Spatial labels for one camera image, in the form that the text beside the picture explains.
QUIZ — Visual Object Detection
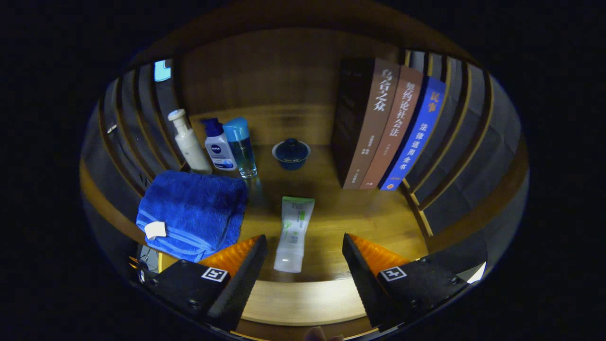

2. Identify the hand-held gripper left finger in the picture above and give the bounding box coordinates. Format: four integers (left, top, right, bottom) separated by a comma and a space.
140, 234, 268, 332

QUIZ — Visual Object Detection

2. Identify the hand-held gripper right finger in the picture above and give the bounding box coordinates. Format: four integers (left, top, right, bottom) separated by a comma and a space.
342, 233, 469, 332

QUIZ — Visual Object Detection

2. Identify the white cream tube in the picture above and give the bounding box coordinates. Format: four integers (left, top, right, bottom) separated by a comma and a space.
273, 196, 316, 274

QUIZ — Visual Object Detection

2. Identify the wooden countertop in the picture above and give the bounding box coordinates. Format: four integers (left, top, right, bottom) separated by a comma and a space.
137, 105, 429, 285

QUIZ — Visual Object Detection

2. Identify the wooden cabinet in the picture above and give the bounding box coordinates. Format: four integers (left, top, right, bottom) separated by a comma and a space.
80, 5, 530, 285

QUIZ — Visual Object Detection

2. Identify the blue folded towel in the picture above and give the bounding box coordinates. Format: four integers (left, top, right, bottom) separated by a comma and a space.
136, 170, 248, 263

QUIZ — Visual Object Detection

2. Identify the clear blue bottle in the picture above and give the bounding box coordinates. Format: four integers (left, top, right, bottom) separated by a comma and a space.
223, 117, 258, 179

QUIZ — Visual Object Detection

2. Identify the white bottle with blue cap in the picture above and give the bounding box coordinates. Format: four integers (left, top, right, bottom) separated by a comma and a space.
201, 117, 238, 171

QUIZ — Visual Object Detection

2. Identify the dark blue lidded teacup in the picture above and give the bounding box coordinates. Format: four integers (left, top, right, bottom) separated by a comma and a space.
272, 138, 312, 171

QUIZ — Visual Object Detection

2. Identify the reddish brown book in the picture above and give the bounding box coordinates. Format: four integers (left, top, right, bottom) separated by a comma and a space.
359, 65, 424, 191

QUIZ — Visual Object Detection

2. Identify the dark brown book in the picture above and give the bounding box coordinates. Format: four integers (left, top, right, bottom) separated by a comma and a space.
330, 58, 401, 190

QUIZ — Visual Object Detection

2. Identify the white pump bottle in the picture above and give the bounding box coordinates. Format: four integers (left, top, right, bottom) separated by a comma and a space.
168, 109, 214, 176

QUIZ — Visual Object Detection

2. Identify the blue book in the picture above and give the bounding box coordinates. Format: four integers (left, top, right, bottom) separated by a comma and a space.
379, 77, 447, 191

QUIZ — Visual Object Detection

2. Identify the gray cable bundle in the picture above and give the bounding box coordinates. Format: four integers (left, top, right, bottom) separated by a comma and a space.
140, 246, 160, 273

